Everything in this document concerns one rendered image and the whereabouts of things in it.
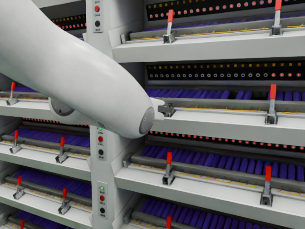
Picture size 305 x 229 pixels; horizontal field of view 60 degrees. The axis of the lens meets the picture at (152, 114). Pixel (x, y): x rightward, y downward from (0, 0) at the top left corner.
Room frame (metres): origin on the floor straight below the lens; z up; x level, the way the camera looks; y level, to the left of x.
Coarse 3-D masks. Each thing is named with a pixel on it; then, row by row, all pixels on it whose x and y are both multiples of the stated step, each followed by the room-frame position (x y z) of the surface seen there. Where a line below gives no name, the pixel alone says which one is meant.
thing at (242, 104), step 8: (176, 104) 0.78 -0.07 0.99; (184, 104) 0.76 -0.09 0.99; (192, 104) 0.75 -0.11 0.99; (200, 104) 0.74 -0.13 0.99; (208, 104) 0.73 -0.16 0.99; (216, 104) 0.72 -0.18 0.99; (224, 104) 0.71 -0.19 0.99; (232, 104) 0.70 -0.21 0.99; (240, 104) 0.69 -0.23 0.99; (248, 104) 0.68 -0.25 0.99; (256, 104) 0.67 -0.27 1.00; (264, 104) 0.66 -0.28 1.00; (280, 104) 0.65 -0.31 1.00; (288, 104) 0.64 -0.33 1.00; (296, 104) 0.63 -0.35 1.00; (304, 104) 0.62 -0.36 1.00; (288, 112) 0.63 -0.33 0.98; (304, 112) 0.63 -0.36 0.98
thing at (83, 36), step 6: (60, 18) 1.12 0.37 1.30; (66, 18) 1.10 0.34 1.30; (72, 18) 1.09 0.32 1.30; (78, 18) 1.07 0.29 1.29; (84, 18) 1.06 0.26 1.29; (60, 24) 1.13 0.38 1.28; (66, 24) 1.11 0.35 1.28; (72, 24) 1.10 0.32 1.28; (78, 24) 1.09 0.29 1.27; (84, 24) 1.07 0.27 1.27; (66, 30) 1.13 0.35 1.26; (72, 30) 1.10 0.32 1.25; (78, 30) 1.09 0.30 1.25; (84, 30) 1.08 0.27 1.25; (78, 36) 1.05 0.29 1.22; (84, 36) 0.84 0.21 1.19
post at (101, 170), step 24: (120, 0) 0.85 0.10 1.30; (120, 24) 0.85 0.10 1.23; (96, 48) 0.84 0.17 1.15; (144, 72) 0.98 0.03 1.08; (120, 144) 0.84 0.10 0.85; (144, 144) 0.98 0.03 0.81; (96, 168) 0.84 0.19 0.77; (96, 192) 0.84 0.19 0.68; (120, 192) 0.84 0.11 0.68; (96, 216) 0.84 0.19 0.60
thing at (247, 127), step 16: (160, 80) 0.92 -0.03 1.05; (176, 80) 0.89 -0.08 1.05; (192, 80) 0.86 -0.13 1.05; (208, 80) 0.84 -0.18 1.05; (224, 80) 0.81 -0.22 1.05; (240, 80) 0.79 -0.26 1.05; (256, 80) 0.77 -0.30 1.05; (272, 80) 0.75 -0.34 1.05; (288, 80) 0.73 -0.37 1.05; (304, 80) 0.71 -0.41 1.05; (256, 96) 0.76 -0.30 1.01; (176, 112) 0.75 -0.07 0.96; (192, 112) 0.73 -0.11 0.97; (256, 112) 0.67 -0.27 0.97; (160, 128) 0.74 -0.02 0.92; (176, 128) 0.72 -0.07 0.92; (192, 128) 0.69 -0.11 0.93; (208, 128) 0.67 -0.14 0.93; (224, 128) 0.65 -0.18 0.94; (240, 128) 0.63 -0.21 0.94; (256, 128) 0.61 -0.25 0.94; (272, 128) 0.60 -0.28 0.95; (288, 128) 0.58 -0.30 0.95; (304, 128) 0.57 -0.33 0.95; (288, 144) 0.59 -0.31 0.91; (304, 144) 0.58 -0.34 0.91
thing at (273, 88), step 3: (273, 87) 0.62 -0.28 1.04; (273, 90) 0.62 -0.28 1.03; (270, 93) 0.62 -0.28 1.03; (273, 93) 0.62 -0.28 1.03; (270, 96) 0.62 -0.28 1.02; (273, 96) 0.62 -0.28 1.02; (270, 99) 0.62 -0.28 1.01; (273, 99) 0.62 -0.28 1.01; (270, 102) 0.62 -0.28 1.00; (273, 102) 0.62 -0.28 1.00; (270, 105) 0.62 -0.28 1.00; (273, 105) 0.61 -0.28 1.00; (270, 108) 0.62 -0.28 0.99; (273, 108) 0.61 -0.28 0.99; (270, 111) 0.61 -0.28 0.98; (273, 111) 0.61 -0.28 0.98
